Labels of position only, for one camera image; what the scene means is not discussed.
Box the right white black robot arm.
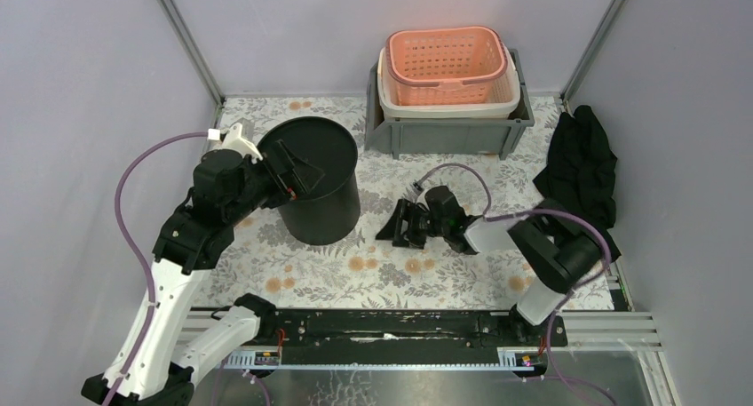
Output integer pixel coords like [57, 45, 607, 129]
[376, 186, 615, 346]

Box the black crumpled cloth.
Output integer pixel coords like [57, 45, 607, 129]
[534, 105, 621, 260]

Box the grey plastic storage bin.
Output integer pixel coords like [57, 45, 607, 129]
[365, 48, 535, 159]

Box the floral patterned table mat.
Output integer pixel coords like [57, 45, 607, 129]
[194, 97, 560, 309]

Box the cream perforated plastic basket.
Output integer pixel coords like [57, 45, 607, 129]
[376, 48, 524, 119]

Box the large black cylindrical container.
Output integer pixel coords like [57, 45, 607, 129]
[258, 116, 361, 246]

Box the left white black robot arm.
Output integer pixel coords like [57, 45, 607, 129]
[81, 141, 324, 405]

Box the pink perforated plastic basket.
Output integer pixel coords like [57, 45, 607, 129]
[384, 26, 511, 107]

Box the aluminium frame rail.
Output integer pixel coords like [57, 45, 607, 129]
[176, 308, 663, 372]

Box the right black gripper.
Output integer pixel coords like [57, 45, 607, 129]
[376, 198, 448, 251]

